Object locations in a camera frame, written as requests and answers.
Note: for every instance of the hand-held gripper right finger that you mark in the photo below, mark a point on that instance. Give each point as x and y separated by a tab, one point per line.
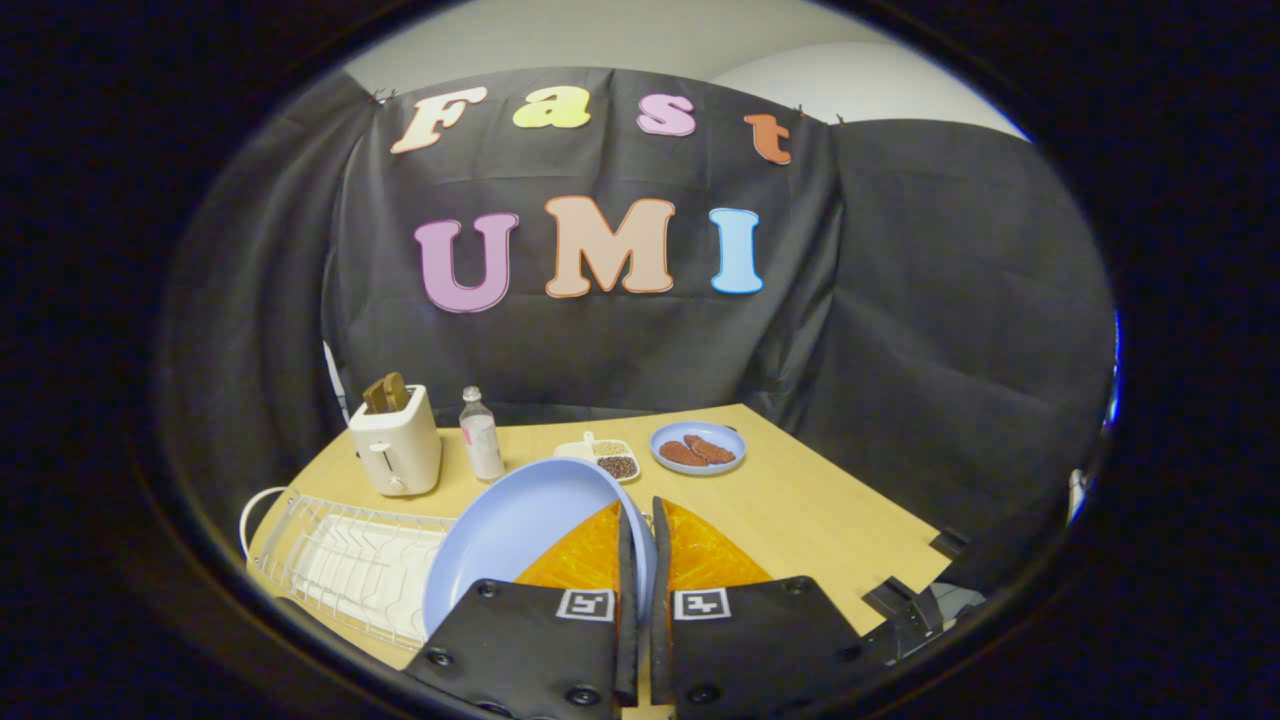
661	600

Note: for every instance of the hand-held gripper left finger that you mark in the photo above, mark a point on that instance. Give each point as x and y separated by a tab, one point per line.
628	600

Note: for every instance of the white divided condiment dish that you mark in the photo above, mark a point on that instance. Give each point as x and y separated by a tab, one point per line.
608	458

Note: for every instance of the small blue plate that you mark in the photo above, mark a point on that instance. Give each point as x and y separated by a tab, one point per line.
698	447

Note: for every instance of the small clear bottle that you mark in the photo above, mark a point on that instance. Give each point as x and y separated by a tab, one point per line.
482	436

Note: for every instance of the black table clamp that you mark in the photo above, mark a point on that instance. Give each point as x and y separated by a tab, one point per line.
915	600

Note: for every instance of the cream toaster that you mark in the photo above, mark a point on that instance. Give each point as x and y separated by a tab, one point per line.
397	445

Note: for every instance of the black backdrop cloth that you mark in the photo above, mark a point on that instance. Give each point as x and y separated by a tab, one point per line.
640	300

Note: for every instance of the brown toast slice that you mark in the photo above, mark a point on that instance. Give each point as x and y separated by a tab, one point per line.
385	393

